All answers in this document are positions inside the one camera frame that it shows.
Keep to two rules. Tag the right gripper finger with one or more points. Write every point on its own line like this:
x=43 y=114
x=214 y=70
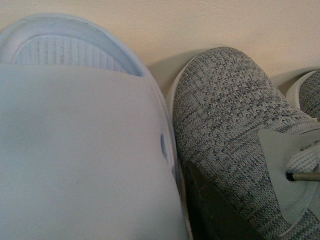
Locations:
x=211 y=217

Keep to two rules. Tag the grey knit sneaker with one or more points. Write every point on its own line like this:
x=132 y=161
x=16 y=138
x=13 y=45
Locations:
x=259 y=151
x=305 y=94

